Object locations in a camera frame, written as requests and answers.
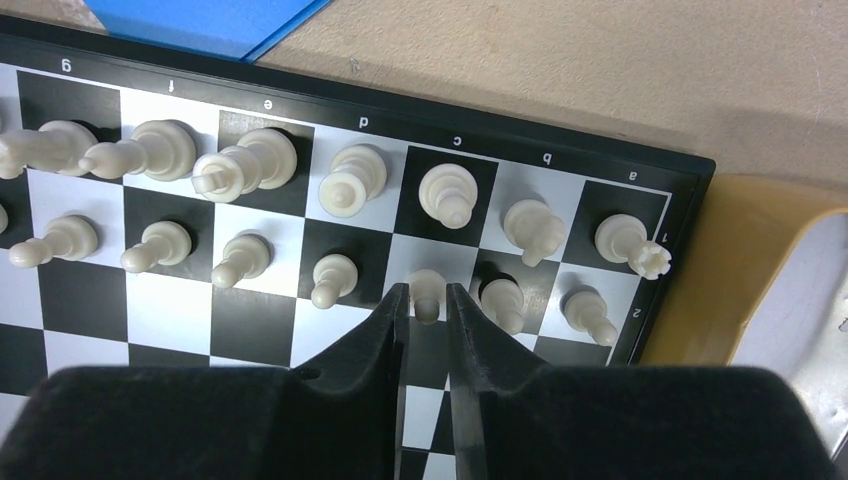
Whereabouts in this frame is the white knight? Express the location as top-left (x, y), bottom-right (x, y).
top-left (503, 199), bottom-right (566, 267)

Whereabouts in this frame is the white queen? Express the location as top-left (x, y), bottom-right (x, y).
top-left (318, 144), bottom-right (388, 218)

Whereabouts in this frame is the white king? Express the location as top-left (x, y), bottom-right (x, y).
top-left (191, 128), bottom-right (298, 203)

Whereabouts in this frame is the white pawn second row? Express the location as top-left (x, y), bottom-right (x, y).
top-left (407, 269), bottom-right (446, 325)
top-left (120, 221), bottom-right (193, 273)
top-left (211, 234), bottom-right (271, 288)
top-left (310, 254), bottom-right (359, 309)

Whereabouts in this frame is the white bishop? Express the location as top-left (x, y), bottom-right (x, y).
top-left (77, 120), bottom-right (198, 182)
top-left (418, 163), bottom-right (478, 229)

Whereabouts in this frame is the white piece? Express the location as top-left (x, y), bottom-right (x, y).
top-left (1, 120), bottom-right (98, 180)

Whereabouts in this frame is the white pawn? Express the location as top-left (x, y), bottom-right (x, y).
top-left (480, 279), bottom-right (525, 335)
top-left (0, 205), bottom-right (9, 233)
top-left (594, 214), bottom-right (672, 281)
top-left (563, 291), bottom-right (618, 347)

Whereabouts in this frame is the black and white chessboard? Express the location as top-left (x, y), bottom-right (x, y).
top-left (1, 17), bottom-right (715, 446)

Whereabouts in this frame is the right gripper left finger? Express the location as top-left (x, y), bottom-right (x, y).
top-left (1, 283), bottom-right (409, 479)

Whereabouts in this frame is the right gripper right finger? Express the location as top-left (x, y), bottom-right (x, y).
top-left (446, 284), bottom-right (840, 479)

